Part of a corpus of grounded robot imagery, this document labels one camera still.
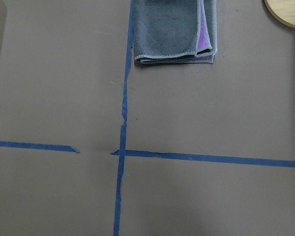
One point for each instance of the grey folded cloth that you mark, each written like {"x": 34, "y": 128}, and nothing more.
{"x": 174, "y": 31}

